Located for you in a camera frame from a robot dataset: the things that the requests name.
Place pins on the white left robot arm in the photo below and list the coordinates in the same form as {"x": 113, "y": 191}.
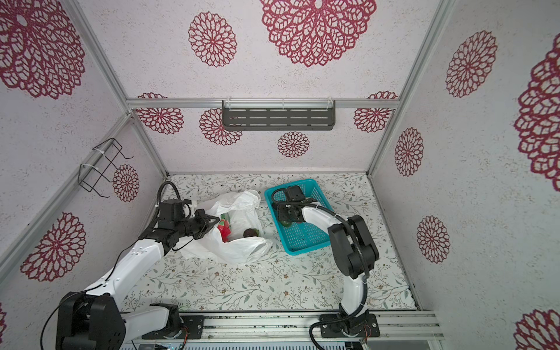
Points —
{"x": 92, "y": 319}

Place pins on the red dragon fruit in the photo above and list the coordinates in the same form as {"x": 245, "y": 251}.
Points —
{"x": 224, "y": 227}

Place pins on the teal plastic basket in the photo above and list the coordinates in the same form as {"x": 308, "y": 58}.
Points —
{"x": 298, "y": 236}

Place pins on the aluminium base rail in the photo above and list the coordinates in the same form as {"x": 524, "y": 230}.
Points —
{"x": 230, "y": 328}

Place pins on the dark grey wall shelf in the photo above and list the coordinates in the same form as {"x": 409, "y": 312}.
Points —
{"x": 278, "y": 117}

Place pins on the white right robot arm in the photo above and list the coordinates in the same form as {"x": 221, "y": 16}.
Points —
{"x": 354, "y": 250}

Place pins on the white plastic bag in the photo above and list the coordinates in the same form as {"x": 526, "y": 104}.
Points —
{"x": 238, "y": 238}

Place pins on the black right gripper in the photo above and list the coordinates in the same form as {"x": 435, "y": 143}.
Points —
{"x": 281, "y": 212}

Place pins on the dark purple mangosteen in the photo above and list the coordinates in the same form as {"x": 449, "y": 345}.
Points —
{"x": 248, "y": 233}

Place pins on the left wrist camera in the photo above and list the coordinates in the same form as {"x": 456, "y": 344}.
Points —
{"x": 172, "y": 212}

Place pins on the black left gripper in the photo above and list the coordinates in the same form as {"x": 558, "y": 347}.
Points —
{"x": 205, "y": 218}

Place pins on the black wire wall rack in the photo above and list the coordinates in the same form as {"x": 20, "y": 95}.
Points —
{"x": 92, "y": 172}

